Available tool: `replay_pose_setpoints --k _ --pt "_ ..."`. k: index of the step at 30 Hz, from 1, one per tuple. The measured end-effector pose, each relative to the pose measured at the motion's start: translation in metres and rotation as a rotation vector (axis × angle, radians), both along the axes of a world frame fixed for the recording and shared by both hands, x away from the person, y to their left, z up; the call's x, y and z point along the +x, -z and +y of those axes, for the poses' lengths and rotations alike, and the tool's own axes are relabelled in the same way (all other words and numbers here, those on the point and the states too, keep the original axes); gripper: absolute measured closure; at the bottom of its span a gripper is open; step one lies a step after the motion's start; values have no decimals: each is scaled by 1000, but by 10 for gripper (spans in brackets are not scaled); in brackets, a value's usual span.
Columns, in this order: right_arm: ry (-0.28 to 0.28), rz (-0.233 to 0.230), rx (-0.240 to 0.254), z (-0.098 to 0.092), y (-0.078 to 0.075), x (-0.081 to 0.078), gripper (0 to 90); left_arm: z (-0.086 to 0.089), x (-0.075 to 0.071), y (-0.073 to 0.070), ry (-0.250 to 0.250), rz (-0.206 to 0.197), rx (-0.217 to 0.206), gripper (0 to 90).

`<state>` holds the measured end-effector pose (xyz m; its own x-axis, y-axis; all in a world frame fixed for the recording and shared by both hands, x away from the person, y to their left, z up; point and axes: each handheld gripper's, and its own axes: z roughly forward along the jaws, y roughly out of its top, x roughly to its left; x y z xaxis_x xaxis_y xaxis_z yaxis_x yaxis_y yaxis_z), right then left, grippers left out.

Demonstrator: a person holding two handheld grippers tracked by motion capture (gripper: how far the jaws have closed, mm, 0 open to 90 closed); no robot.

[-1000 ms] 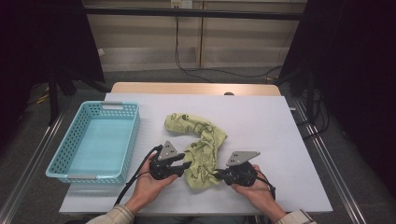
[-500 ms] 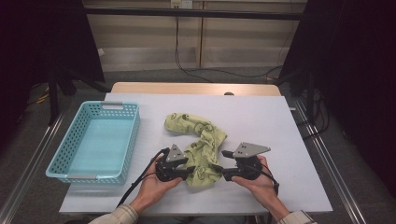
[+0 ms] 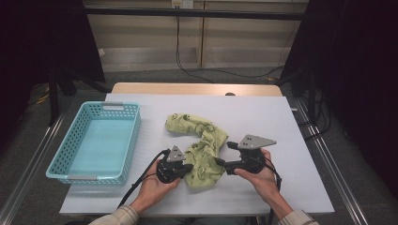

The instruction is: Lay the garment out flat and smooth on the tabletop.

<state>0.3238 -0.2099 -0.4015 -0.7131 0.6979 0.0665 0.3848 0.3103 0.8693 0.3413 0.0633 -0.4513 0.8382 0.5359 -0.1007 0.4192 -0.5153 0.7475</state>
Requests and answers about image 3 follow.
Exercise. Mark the small white wall plate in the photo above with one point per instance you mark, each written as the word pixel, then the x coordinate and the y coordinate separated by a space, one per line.
pixel 101 52

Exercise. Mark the black stand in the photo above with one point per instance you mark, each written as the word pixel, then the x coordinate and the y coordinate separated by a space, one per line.
pixel 53 93

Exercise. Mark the black curtain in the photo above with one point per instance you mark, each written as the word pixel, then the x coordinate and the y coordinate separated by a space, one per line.
pixel 359 62
pixel 40 37

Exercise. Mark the black horizontal bar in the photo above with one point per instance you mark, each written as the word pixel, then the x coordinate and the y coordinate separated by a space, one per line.
pixel 194 13

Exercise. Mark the person's right hand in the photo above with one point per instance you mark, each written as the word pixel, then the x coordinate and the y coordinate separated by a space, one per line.
pixel 266 184

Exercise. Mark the green printed baby romper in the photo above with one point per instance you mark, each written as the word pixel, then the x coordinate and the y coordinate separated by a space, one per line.
pixel 203 150

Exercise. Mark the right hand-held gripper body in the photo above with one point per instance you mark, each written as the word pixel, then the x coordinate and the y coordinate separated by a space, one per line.
pixel 253 159

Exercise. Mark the wooden table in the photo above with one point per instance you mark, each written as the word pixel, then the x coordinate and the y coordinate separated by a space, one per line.
pixel 187 89

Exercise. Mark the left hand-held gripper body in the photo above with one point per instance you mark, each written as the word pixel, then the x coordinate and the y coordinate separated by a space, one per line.
pixel 170 170

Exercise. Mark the white wall socket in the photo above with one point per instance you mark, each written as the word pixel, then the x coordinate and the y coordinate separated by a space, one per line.
pixel 182 3

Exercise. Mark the metal floor rail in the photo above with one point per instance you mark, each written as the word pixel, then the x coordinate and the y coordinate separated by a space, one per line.
pixel 31 162
pixel 331 150

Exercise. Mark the light blue plastic basket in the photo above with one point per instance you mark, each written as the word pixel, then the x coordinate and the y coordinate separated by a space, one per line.
pixel 100 146

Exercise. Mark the person's left hand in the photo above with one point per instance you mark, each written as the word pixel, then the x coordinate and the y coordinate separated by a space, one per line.
pixel 153 190

